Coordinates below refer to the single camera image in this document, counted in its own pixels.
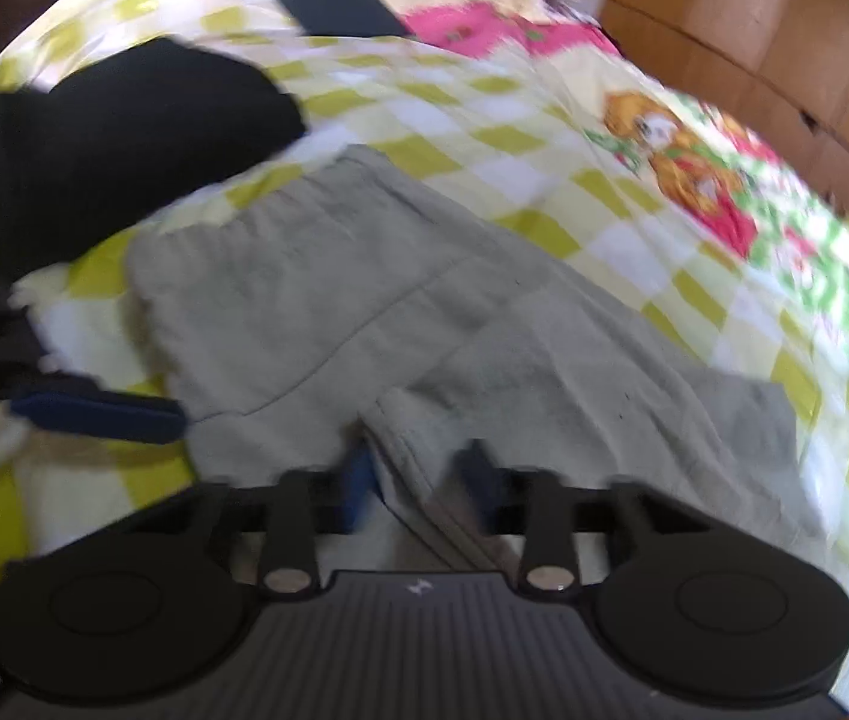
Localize light grey pants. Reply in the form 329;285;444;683
127;144;829;580

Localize black cloth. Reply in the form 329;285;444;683
0;37;307;283

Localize wooden wardrobe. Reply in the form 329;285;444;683
595;0;849;242

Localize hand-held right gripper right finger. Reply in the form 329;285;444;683
452;438;667;602

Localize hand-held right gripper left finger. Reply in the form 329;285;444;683
169;448;382;602

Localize dark navy folded cloth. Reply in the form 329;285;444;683
262;0;415;40

